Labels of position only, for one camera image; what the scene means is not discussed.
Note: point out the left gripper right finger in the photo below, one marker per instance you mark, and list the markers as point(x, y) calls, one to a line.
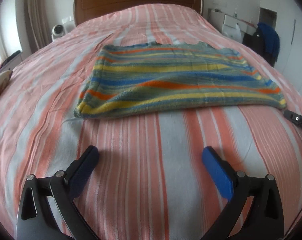
point(231, 186)

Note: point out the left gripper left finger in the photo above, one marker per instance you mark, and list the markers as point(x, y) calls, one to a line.
point(67, 185)

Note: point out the striped knit sweater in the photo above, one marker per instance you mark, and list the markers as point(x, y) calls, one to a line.
point(154, 77)

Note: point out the metal clothes rack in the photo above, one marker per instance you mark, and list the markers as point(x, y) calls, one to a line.
point(220, 20)

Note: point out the pink striped bed cover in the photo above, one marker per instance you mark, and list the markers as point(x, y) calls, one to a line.
point(149, 182)

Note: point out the blue garment on rack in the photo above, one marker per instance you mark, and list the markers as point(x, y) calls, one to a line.
point(271, 40)

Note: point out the white plastic bag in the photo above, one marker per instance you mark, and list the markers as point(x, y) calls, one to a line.
point(233, 33)

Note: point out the brown curtain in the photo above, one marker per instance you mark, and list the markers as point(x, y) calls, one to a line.
point(38, 32)

